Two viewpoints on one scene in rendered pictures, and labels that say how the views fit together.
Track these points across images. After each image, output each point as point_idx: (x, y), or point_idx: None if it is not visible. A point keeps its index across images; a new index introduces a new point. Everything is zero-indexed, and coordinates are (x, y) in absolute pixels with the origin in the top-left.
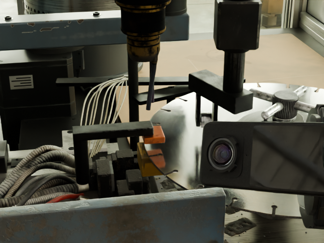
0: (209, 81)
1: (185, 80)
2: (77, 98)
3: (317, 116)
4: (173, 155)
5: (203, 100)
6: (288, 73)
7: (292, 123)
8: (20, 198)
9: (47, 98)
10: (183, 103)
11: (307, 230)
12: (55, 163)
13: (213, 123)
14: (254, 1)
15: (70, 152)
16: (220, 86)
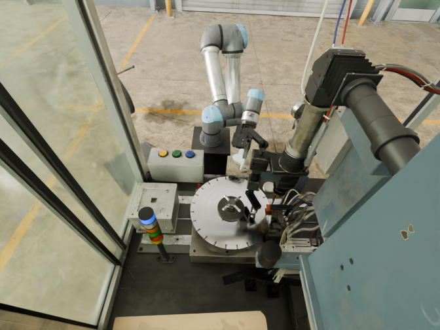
0: (256, 199)
1: (251, 272)
2: None
3: (251, 139)
4: (263, 204)
5: (249, 236)
6: None
7: (257, 133)
8: (301, 211)
9: None
10: (256, 235)
11: None
12: (295, 222)
13: (267, 142)
14: (251, 174)
15: (293, 245)
16: (253, 196)
